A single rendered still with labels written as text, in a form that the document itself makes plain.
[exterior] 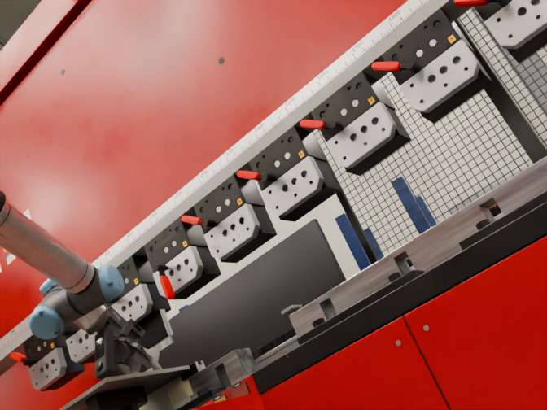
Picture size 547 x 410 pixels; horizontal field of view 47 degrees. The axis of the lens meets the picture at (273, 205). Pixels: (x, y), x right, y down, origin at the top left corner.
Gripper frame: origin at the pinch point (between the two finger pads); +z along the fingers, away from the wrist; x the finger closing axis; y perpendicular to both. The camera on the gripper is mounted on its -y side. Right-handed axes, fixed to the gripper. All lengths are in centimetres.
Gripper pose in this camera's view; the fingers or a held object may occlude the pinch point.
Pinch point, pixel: (150, 378)
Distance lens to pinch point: 165.5
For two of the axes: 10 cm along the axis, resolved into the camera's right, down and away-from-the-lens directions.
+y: 1.9, -4.7, 8.6
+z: 6.7, 7.1, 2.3
